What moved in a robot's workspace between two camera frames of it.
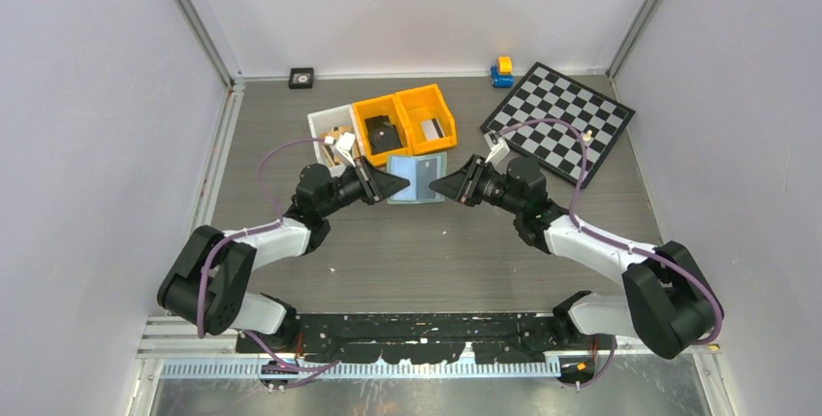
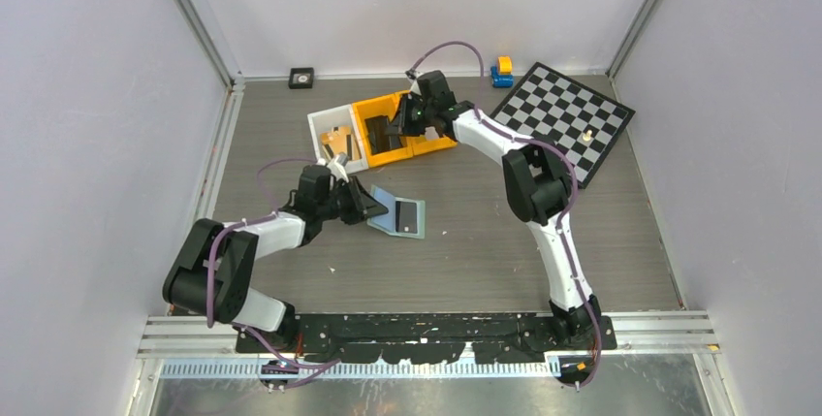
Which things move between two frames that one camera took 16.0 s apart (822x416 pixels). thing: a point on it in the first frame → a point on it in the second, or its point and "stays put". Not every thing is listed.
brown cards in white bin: [331, 140] stays put
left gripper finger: [381, 184] → [372, 209]
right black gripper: [464, 182] → [405, 128]
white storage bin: [335, 122] stays put
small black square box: [300, 78] stays put
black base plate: [441, 338] stays put
